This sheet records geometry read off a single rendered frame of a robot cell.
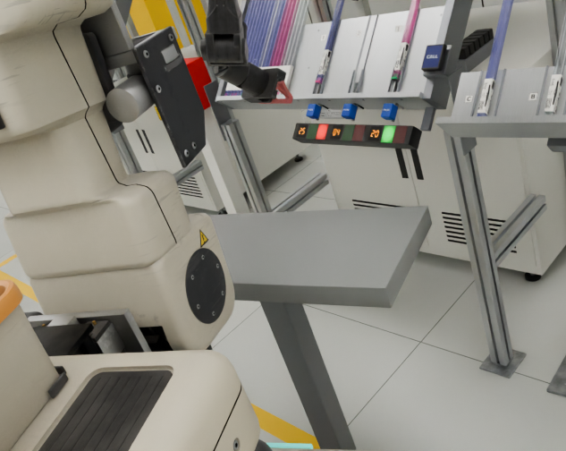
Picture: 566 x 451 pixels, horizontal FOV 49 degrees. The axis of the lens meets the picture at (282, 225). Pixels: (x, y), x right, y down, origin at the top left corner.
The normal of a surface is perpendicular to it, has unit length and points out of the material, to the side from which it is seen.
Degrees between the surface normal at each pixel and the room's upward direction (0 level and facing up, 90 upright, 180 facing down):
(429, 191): 90
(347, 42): 45
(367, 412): 0
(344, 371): 0
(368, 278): 0
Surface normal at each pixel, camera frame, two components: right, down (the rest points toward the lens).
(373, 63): -0.69, -0.22
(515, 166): -0.66, 0.53
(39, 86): 0.91, -0.12
